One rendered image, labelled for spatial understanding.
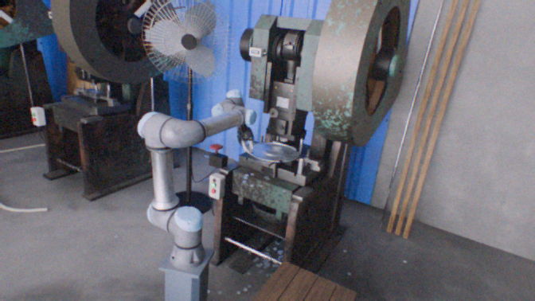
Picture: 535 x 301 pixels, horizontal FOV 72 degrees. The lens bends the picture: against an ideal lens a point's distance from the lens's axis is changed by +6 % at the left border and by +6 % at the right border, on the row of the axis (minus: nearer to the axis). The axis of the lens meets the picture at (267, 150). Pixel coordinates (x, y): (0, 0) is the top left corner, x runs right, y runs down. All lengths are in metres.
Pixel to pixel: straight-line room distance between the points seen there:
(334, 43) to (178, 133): 0.70
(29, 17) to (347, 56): 3.57
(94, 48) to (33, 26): 1.85
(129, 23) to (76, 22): 0.33
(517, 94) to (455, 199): 0.86
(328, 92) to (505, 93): 1.69
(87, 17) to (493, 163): 2.91
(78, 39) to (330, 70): 1.69
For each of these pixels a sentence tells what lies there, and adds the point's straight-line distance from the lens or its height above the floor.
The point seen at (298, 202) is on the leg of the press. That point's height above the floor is 0.62.
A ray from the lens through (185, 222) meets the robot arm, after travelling 1.53.
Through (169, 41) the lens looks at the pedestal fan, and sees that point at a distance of 2.47.
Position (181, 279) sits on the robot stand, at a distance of 1.67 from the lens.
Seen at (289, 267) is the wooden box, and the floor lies 0.35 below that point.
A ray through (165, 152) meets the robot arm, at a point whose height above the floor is 0.94.
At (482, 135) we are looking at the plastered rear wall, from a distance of 3.00.
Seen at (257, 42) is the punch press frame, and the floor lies 1.36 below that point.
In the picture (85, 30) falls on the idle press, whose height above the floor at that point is 1.28.
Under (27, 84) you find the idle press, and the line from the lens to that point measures 4.72.
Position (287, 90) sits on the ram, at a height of 1.14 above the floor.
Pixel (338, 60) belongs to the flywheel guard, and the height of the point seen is 1.36.
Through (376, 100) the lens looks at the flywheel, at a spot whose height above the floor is 1.11.
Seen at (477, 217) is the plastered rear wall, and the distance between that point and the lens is 3.21.
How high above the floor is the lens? 1.50
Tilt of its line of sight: 21 degrees down
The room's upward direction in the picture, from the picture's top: 6 degrees clockwise
